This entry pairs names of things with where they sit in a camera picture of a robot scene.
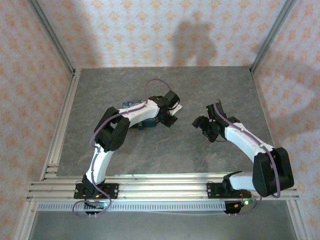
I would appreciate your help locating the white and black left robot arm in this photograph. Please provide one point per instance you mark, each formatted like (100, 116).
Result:
(100, 162)

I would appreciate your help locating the blue patterned pouch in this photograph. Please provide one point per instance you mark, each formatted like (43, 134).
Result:
(150, 123)

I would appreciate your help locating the black controller board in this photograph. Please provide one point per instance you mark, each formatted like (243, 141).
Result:
(96, 205)
(235, 206)

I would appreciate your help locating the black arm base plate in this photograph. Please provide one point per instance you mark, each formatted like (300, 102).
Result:
(112, 191)
(213, 191)

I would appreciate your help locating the aluminium cross rail beam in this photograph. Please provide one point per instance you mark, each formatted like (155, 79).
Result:
(162, 190)

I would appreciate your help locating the aluminium side rail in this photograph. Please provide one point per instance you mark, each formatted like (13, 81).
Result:
(62, 125)

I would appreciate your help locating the aluminium frame post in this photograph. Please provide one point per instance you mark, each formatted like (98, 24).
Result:
(271, 37)
(53, 42)

